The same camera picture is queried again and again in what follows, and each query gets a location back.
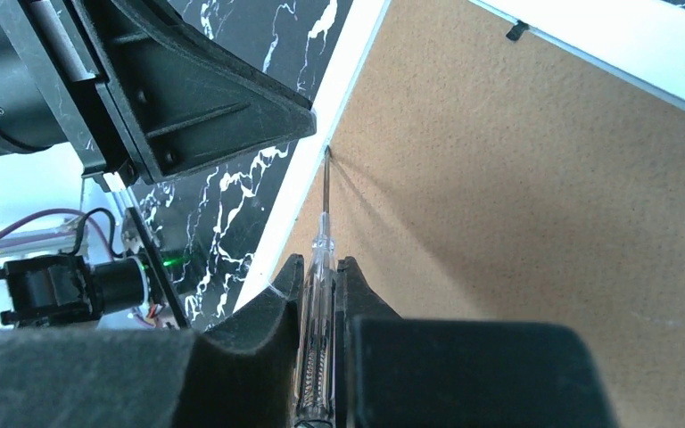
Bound white picture frame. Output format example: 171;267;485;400
233;0;685;428

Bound clear tester screwdriver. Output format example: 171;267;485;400
291;149;336;427

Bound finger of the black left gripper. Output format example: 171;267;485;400
74;1;317;185

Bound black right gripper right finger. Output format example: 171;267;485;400
335;256;618;427

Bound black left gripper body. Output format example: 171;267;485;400
0;1;139;192

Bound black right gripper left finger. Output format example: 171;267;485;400
0;254;304;427

